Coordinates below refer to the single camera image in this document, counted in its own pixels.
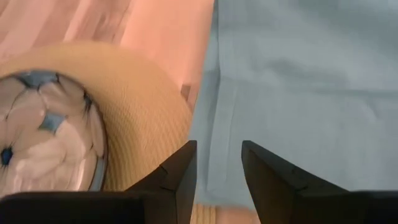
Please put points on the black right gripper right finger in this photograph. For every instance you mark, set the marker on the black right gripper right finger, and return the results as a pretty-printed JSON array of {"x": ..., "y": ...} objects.
[{"x": 311, "y": 205}]

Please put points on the teal cloth napkin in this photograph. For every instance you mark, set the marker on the teal cloth napkin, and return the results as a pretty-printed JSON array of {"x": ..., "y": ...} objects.
[{"x": 295, "y": 93}]

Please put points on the round woven straw placemat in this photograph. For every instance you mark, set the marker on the round woven straw placemat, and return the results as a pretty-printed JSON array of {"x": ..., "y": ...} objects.
[{"x": 140, "y": 109}]

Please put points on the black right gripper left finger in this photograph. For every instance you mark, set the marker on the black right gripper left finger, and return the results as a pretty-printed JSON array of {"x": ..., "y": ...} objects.
[{"x": 93, "y": 208}]

